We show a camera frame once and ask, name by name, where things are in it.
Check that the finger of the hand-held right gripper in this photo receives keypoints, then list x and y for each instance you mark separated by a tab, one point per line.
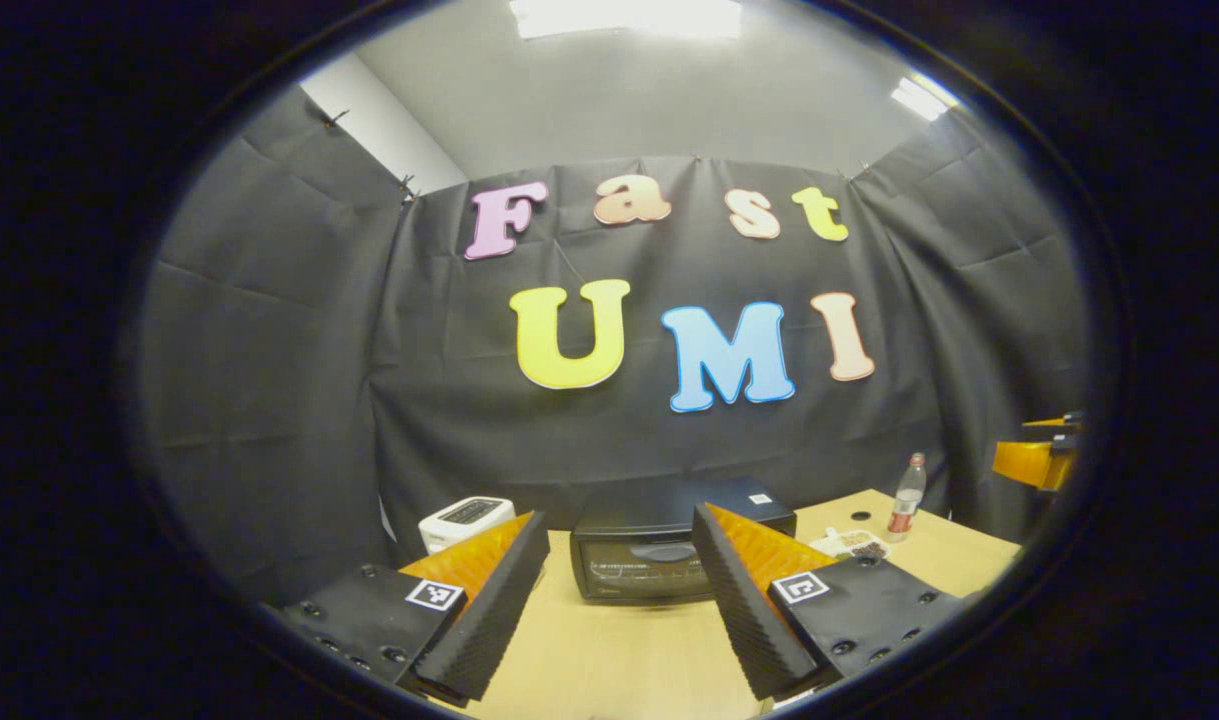
1044	423
1029	462

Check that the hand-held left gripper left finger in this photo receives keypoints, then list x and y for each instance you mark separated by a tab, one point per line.
499	600

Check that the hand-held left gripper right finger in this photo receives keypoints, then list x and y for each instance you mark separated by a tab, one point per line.
739	600

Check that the black electric oven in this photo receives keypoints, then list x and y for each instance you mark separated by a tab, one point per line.
639	545

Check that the white toaster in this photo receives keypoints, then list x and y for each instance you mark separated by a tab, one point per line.
464	520

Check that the white divided dish of beans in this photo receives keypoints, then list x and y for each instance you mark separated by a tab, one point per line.
854	545

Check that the clear red label water bottle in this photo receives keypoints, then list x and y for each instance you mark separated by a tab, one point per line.
907	500

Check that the black backdrop cloth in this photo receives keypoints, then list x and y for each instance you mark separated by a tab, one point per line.
319	400

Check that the small ceiling light panel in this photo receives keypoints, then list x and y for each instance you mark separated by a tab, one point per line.
924	98

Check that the large ceiling light panel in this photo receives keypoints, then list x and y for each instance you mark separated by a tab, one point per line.
624	18

